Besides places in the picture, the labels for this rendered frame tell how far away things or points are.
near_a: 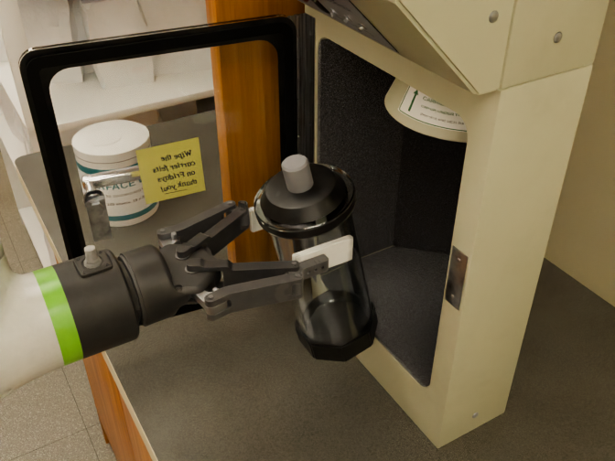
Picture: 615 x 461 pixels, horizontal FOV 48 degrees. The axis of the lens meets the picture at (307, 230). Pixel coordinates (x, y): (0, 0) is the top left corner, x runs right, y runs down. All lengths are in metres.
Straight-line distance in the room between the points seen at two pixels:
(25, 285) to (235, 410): 0.37
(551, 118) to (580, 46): 0.07
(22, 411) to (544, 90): 1.93
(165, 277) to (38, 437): 1.59
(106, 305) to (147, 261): 0.06
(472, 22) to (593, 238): 0.68
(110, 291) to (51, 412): 1.64
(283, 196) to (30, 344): 0.27
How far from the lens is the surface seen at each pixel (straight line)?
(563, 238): 1.21
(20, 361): 0.64
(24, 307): 0.63
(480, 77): 0.57
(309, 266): 0.68
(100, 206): 0.83
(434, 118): 0.71
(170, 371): 0.98
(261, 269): 0.67
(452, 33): 0.53
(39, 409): 2.28
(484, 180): 0.63
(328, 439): 0.89
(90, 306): 0.64
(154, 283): 0.65
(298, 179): 0.69
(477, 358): 0.81
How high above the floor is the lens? 1.64
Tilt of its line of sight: 36 degrees down
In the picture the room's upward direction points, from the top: straight up
